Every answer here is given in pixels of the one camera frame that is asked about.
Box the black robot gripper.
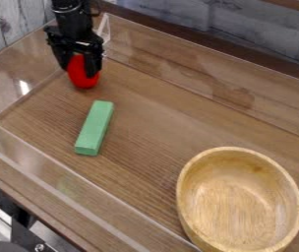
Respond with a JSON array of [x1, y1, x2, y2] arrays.
[[44, 9, 104, 78]]

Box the red plush strawberry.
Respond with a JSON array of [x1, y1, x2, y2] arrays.
[[67, 54, 100, 89]]

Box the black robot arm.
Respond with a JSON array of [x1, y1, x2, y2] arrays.
[[44, 0, 104, 78]]

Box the green rectangular block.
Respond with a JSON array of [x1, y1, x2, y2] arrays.
[[75, 100, 113, 156]]

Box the round wooden bowl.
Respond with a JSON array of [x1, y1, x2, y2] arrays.
[[176, 147, 299, 252]]

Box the clear acrylic enclosure walls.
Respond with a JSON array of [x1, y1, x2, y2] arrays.
[[0, 16, 299, 252]]

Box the black metal table bracket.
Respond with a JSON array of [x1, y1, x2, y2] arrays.
[[10, 220, 47, 252]]

